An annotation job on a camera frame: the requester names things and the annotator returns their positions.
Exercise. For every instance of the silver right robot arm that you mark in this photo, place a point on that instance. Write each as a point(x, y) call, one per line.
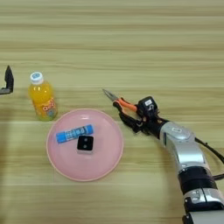
point(186, 151)

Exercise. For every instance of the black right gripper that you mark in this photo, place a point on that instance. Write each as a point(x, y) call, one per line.
point(151, 127)

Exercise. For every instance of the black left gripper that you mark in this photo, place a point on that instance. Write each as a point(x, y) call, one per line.
point(3, 91)

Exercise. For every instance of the black square block white base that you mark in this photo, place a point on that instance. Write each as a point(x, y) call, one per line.
point(85, 143)

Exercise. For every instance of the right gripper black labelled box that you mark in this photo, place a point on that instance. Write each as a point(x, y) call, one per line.
point(148, 106)

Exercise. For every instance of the pink round plate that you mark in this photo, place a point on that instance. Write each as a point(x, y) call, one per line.
point(84, 163)

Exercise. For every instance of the orange black needle-nose pliers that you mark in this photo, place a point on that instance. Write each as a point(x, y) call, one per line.
point(125, 103)

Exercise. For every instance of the blue wrapped packet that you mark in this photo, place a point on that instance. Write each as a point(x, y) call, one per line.
point(73, 134)

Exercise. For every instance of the orange juice bottle white cap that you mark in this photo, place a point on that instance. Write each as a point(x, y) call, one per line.
point(42, 99)

